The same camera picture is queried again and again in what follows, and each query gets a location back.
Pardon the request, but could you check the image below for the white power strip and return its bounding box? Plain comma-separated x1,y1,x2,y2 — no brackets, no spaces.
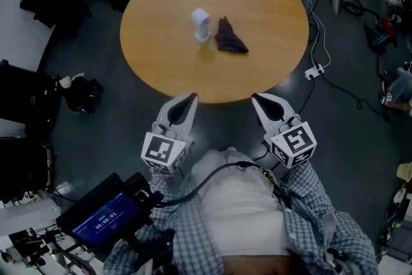
304,64,324,81

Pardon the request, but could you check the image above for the person's torso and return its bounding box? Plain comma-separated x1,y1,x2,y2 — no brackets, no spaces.
102,146,379,275

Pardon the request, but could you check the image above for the black monitor cable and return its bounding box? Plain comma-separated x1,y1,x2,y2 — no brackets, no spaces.
159,161,260,207

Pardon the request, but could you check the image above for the white power cable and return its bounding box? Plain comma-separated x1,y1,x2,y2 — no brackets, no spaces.
308,8,332,69

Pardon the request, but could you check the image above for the black monitor with blue screen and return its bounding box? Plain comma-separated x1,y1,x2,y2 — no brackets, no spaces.
56,172,164,249

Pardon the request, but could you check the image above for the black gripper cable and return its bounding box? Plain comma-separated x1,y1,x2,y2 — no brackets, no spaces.
252,146,281,171

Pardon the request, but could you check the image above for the dark wiping cloth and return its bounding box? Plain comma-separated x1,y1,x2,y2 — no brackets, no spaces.
213,15,250,54

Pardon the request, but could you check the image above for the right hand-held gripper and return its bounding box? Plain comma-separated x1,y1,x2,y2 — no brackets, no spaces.
251,93,318,169

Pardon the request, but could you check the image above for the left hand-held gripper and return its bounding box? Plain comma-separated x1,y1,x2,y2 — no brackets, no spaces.
140,92,199,175

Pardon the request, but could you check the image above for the person's left forearm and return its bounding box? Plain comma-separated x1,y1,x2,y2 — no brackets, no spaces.
147,169,197,213

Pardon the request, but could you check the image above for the white cluttered workbench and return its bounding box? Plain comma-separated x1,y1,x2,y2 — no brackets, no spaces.
0,197,99,275

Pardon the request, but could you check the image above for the black bag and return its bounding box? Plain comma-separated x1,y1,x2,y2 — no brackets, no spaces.
65,76,104,116

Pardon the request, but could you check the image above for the black floor cable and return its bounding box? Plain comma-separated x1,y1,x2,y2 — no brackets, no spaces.
321,72,392,122

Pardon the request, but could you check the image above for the black vacuum hose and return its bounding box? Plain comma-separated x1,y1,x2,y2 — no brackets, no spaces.
341,0,386,28

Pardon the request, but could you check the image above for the person's right forearm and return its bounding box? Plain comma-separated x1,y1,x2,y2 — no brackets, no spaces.
278,160,332,213

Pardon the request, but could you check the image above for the black equipment case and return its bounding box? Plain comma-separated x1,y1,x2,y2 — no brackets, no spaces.
0,59,62,130
0,135,56,202

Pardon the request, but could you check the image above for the paper cup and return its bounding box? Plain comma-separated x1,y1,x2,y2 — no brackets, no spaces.
396,162,412,184

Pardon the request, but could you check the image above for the beige doll figure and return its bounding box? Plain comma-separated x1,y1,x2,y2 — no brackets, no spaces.
59,72,86,90

